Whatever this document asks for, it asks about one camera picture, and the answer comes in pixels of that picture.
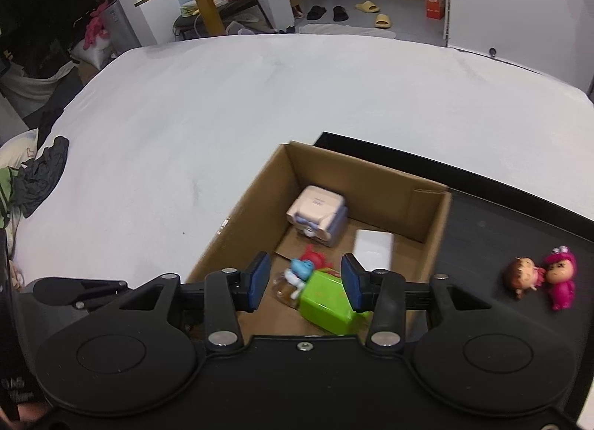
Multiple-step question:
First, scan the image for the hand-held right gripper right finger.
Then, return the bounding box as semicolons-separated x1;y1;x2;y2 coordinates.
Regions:
341;253;495;351

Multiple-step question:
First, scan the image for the white charger block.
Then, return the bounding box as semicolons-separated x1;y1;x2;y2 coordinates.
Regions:
353;229;395;271

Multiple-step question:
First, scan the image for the white bed sheet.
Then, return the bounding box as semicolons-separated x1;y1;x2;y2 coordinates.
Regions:
9;33;594;291

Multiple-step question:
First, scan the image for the pink plush toy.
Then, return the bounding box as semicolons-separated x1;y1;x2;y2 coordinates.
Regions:
84;0;113;50

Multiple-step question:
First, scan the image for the pink hooded figurine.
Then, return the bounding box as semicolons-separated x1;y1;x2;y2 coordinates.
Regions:
543;245;577;311

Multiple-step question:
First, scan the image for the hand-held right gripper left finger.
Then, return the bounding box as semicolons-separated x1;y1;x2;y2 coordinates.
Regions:
118;252;272;353

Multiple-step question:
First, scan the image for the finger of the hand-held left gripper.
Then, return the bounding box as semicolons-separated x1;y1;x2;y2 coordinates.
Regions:
32;277;130;311

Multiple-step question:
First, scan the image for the brown-haired doll figurine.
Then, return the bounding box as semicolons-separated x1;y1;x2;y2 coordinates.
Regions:
503;257;547;294

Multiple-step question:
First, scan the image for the black tray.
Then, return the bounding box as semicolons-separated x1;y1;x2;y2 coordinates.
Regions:
313;131;594;417

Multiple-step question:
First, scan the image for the cream pillow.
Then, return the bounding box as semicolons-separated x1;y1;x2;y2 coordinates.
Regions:
0;128;40;171

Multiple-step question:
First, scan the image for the lavender white toy box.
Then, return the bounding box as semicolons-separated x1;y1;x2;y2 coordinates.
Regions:
286;185;349;249

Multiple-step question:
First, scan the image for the brown cardboard box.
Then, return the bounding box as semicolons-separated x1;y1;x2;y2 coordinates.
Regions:
186;141;452;338

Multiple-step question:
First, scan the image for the dark cloth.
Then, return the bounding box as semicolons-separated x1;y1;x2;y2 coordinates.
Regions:
14;135;70;218

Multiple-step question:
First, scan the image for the white floor mat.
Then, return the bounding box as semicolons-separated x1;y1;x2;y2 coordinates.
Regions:
297;23;397;41

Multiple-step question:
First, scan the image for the green hexagonal box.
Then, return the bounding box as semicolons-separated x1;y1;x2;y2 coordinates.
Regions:
298;270;374;337

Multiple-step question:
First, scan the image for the small blue red figurine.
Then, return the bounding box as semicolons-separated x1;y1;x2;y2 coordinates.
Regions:
273;245;336;310

